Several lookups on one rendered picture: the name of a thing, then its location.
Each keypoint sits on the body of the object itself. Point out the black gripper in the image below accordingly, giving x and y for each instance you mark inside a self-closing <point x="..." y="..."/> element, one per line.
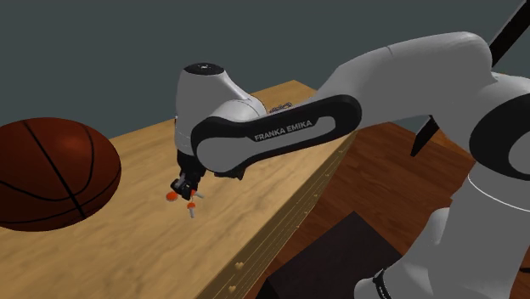
<point x="189" y="169"/>

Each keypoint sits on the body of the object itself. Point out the small orange and grey object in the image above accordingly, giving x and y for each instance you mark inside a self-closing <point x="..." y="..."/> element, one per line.
<point x="191" y="206"/>

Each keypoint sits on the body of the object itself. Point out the dark robot stand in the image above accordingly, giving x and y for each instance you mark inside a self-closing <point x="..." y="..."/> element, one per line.
<point x="331" y="261"/>

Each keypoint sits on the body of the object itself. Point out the orange basketball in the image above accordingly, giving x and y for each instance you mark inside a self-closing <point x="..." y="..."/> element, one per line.
<point x="49" y="174"/>

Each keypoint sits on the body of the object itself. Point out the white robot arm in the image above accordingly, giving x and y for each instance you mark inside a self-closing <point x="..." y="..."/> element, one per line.
<point x="418" y="78"/>

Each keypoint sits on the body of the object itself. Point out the black slanted bar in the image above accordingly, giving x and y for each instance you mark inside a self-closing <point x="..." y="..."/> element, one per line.
<point x="508" y="33"/>

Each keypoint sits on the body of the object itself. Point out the light wooden chest of drawers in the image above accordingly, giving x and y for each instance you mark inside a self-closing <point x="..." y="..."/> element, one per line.
<point x="157" y="244"/>

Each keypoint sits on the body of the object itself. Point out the small dark patterned object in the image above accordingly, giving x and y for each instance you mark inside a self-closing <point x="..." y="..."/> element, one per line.
<point x="282" y="107"/>

